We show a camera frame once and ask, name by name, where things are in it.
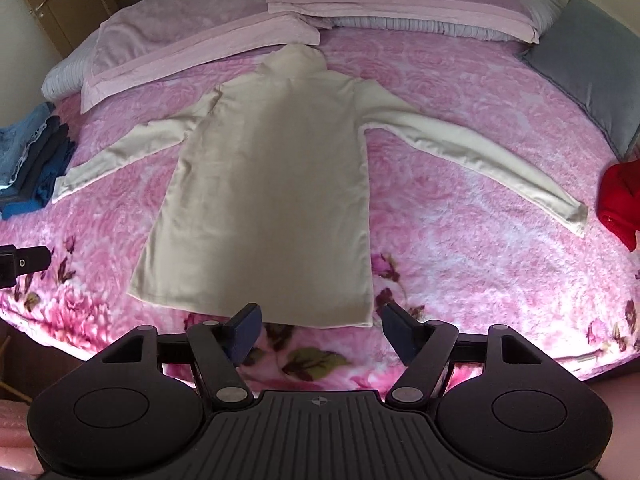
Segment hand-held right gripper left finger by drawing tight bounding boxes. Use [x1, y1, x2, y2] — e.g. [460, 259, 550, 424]
[87, 302, 264, 408]

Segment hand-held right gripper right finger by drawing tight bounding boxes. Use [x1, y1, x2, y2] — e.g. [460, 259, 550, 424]
[380, 302, 556, 406]

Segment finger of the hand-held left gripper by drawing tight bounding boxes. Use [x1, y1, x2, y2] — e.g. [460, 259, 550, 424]
[0, 244, 54, 288]

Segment cream turtleneck sweater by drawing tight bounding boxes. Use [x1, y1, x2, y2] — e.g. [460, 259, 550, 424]
[50, 42, 591, 331]

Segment folded blue garment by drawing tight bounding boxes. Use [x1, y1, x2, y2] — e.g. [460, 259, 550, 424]
[0, 160, 68, 221]

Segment folded dark garment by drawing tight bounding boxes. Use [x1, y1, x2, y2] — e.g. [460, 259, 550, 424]
[12, 116, 76, 201]

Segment folded blue denim jeans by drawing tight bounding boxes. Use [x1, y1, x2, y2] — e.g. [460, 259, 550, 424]
[0, 101, 56, 191]

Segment pink crinkled sheet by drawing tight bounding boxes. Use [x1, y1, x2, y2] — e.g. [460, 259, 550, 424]
[0, 397, 43, 480]

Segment lilac striped pillow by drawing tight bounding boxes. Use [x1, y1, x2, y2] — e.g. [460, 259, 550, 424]
[320, 0, 571, 43]
[40, 30, 106, 101]

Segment red knit garment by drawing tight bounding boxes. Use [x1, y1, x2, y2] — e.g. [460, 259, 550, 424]
[595, 160, 640, 253]

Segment folded lilac blanket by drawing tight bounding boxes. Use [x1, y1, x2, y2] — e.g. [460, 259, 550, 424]
[80, 0, 321, 113]

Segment grey-blue cushion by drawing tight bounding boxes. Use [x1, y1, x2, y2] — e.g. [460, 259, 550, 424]
[517, 0, 640, 161]

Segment wooden bed frame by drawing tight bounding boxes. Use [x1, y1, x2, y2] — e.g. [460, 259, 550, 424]
[0, 317, 86, 401]

